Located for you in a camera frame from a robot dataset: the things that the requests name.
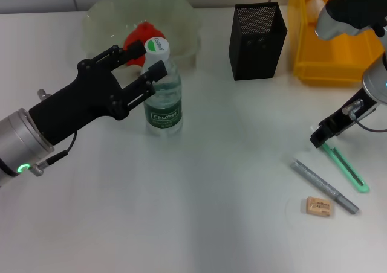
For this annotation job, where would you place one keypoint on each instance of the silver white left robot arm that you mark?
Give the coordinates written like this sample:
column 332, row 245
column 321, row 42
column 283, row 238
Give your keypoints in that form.
column 18, row 146

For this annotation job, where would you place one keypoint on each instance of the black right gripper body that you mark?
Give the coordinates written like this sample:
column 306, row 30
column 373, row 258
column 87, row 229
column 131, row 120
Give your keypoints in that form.
column 347, row 119

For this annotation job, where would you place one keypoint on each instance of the black mesh pen holder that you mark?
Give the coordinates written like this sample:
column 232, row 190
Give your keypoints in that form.
column 257, row 49

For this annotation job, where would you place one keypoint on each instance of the green utility knife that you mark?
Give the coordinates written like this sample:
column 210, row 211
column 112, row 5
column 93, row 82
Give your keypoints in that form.
column 356, row 182

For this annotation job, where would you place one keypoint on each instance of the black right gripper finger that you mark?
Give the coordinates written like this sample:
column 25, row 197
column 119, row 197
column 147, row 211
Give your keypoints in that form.
column 321, row 137

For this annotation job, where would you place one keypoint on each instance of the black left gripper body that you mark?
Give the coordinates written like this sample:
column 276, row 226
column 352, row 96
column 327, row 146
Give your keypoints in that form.
column 84, row 98

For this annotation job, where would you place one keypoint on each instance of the silver glitter pen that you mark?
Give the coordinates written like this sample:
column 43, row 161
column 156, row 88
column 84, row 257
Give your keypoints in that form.
column 323, row 187

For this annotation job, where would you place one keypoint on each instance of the orange fruit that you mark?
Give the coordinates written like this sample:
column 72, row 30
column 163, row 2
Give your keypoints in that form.
column 139, row 36

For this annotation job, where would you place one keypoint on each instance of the clear green-label water bottle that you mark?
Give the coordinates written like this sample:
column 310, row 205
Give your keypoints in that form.
column 163, row 104

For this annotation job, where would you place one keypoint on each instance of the yellow plastic bin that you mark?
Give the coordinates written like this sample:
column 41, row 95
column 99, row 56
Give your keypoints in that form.
column 332, row 55

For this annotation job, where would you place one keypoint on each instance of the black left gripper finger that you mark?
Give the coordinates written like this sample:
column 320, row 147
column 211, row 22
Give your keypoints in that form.
column 139, row 91
column 118, row 55

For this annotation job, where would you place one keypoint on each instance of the white paper ball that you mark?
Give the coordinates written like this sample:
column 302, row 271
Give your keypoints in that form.
column 313, row 7

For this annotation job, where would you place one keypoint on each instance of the beige eraser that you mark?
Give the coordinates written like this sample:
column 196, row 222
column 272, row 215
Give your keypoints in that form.
column 320, row 207

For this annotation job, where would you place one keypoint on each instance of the pale green glass fruit bowl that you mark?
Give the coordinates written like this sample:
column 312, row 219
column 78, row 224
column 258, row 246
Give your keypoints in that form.
column 115, row 16

